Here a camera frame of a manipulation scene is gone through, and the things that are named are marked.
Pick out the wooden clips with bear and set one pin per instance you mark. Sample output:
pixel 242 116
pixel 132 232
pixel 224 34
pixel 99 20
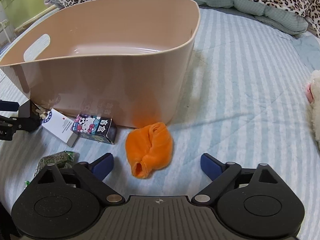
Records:
pixel 40 112

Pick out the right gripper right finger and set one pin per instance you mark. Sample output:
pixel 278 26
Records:
pixel 222 175

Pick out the beige plastic storage bin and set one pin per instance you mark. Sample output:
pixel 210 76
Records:
pixel 122 59

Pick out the green bag of dried herbs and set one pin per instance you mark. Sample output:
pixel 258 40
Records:
pixel 64 159

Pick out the orange plush cloth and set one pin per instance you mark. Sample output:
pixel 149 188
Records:
pixel 148 149

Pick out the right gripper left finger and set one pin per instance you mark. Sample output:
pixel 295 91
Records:
pixel 91 178

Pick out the green quilted duvet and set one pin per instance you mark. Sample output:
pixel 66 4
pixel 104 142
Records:
pixel 282 20

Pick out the white plush toy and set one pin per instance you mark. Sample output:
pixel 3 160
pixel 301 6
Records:
pixel 312 94

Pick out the white cardboard box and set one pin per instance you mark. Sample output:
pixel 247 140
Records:
pixel 60 125

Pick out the Hello Kitty small box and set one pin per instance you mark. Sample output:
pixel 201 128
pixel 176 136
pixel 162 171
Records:
pixel 95 128

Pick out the striped blue bed sheet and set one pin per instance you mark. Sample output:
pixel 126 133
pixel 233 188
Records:
pixel 242 99

